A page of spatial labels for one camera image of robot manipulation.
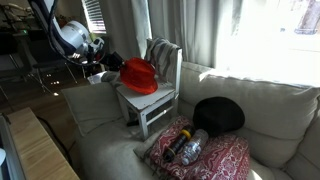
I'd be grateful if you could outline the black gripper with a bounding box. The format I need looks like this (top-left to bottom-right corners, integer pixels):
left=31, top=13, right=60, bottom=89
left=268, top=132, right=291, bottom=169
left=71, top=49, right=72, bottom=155
left=100, top=52, right=124, bottom=72

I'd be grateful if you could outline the orange bowler hat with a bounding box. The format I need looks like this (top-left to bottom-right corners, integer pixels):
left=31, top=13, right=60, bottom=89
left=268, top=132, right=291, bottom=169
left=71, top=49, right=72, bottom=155
left=120, top=57, right=158, bottom=94

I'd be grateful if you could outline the striped grey towel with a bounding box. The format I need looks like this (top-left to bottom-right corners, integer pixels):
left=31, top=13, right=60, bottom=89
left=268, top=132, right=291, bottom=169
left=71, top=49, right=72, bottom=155
left=145, top=38, right=180, bottom=82

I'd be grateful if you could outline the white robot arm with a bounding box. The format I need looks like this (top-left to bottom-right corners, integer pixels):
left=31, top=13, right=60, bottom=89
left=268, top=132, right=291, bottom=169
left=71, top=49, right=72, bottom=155
left=28, top=0, right=124, bottom=71

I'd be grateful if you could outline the black hat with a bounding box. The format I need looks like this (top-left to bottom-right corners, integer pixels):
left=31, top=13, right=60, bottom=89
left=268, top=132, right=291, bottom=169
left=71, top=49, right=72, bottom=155
left=193, top=97, right=245, bottom=137

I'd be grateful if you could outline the beige throw pillow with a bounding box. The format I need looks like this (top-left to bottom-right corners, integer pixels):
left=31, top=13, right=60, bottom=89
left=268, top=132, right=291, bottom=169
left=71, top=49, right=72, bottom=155
left=62, top=83, right=123, bottom=136

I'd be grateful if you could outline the small white wooden chair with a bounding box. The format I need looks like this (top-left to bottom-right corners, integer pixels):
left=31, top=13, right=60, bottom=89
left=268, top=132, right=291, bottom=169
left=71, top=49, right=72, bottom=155
left=116, top=48, right=182, bottom=139

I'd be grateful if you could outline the grey curtain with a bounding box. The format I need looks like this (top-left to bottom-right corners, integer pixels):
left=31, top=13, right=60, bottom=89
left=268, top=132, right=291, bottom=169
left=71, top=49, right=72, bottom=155
left=99, top=0, right=244, bottom=69

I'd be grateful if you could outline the clear plastic water bottle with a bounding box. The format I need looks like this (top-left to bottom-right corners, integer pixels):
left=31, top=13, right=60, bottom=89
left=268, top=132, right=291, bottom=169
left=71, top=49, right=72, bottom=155
left=182, top=129, right=209, bottom=165

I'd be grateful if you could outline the light wooden table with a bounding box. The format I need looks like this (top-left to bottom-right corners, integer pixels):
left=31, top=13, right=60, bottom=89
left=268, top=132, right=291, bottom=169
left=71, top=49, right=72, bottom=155
left=8, top=108, right=80, bottom=180

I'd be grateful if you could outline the red patterned blanket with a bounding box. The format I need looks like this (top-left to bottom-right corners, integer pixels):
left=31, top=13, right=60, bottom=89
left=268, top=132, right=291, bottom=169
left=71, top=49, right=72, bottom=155
left=148, top=116, right=249, bottom=180

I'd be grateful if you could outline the beige sofa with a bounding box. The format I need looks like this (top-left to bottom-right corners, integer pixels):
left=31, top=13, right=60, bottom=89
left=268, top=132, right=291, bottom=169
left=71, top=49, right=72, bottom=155
left=76, top=62, right=320, bottom=180

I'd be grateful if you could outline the black cable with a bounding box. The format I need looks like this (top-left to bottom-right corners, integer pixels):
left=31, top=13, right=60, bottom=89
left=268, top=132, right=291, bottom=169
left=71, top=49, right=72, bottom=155
left=34, top=115, right=73, bottom=166

